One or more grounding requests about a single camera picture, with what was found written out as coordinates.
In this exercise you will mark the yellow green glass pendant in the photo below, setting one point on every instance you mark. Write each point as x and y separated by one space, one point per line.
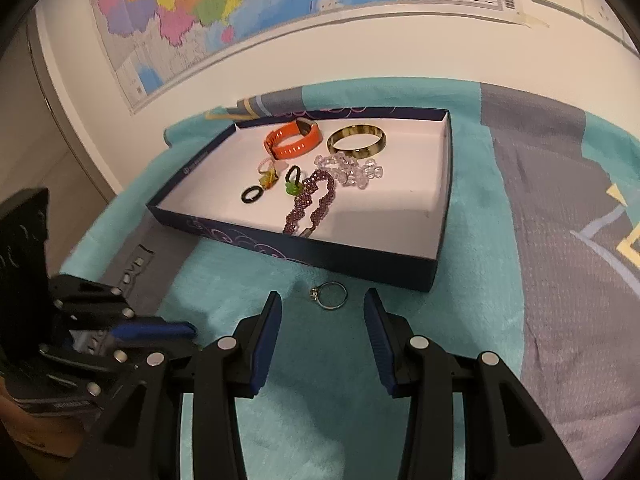
270 180

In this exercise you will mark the teal grey printed blanket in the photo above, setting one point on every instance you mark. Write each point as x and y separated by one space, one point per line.
500 285

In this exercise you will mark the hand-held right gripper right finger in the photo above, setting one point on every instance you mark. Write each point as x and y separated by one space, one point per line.
377 340

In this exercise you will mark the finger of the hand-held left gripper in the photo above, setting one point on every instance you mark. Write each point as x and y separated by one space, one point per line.
100 365
150 330

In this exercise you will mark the tortoiseshell bangle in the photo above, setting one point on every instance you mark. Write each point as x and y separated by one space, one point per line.
330 143

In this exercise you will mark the orange smartwatch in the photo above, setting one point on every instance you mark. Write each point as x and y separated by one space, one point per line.
290 150

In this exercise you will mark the colourful wall map poster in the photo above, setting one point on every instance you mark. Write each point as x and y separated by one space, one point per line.
200 0

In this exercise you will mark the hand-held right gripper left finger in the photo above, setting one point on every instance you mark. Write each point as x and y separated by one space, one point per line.
267 340

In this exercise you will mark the dark blue jewelry box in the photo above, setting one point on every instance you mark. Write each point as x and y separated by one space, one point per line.
400 185

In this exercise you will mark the person's left hand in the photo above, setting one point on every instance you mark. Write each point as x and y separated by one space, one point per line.
35 435

